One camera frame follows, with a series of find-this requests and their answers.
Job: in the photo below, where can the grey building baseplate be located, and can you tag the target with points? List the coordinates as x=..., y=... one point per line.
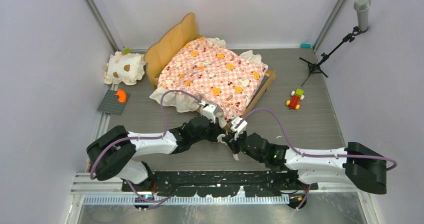
x=110, y=104

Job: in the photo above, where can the grey microphone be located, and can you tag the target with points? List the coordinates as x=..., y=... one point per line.
x=362, y=10

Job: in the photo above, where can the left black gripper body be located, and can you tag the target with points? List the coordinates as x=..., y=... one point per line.
x=210, y=133

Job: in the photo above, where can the black microphone stand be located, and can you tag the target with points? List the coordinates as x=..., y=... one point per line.
x=315, y=68

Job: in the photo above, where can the pink checkered duck mattress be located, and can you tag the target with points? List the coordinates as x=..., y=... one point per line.
x=205, y=68

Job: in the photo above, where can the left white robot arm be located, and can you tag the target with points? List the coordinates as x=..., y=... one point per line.
x=113, y=154

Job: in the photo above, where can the red toy block car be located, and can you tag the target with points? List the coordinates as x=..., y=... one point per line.
x=296, y=97

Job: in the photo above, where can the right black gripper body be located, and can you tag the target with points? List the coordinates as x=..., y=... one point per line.
x=239, y=144

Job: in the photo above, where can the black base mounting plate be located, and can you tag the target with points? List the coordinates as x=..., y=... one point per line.
x=219, y=183

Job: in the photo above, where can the orange curved toy block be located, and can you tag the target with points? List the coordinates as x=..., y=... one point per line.
x=121, y=96

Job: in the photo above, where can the wooden pet bed frame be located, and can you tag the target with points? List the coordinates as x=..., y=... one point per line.
x=161, y=53

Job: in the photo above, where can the white ruffled pillow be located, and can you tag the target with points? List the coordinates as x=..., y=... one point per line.
x=127, y=68

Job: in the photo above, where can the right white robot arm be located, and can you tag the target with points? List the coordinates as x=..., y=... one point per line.
x=355, y=165

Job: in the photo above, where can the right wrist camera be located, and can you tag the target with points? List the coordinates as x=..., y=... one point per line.
x=238, y=126

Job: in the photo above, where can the teal small block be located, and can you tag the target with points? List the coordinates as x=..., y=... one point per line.
x=305, y=45

